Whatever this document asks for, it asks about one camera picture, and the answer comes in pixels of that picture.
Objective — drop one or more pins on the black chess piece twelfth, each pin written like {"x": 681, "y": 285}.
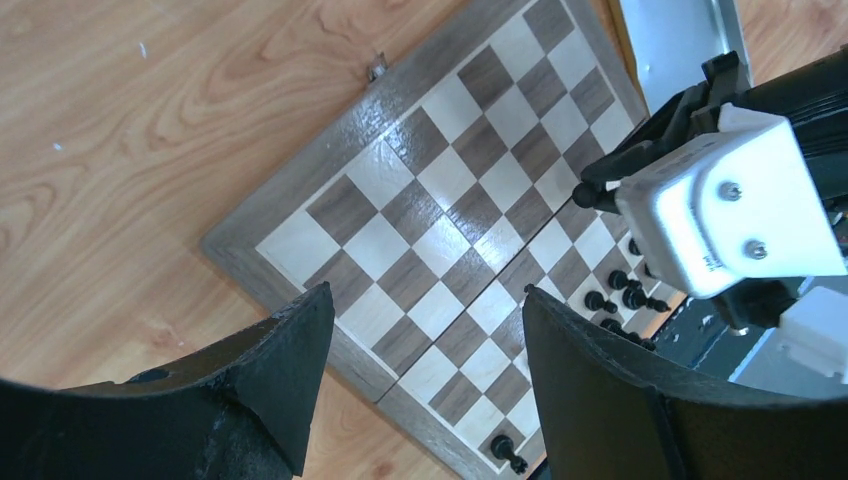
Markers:
{"x": 635, "y": 299}

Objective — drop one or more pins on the wooden chess board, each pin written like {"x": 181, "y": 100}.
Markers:
{"x": 433, "y": 202}

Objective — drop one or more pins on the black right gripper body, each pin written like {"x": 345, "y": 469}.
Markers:
{"x": 689, "y": 113}

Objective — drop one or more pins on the silver tin lid black pieces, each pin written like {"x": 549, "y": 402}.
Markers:
{"x": 671, "y": 39}

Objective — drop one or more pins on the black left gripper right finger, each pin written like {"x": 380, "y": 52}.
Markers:
{"x": 611, "y": 409}

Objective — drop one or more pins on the black chess piece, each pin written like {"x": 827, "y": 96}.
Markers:
{"x": 619, "y": 280}
{"x": 633, "y": 248}
{"x": 502, "y": 447}
{"x": 615, "y": 327}

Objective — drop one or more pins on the black chess piece eleventh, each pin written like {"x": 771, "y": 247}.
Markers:
{"x": 595, "y": 301}

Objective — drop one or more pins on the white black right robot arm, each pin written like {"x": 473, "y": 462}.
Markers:
{"x": 812, "y": 98}

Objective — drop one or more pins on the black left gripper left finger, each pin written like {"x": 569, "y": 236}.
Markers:
{"x": 264, "y": 379}

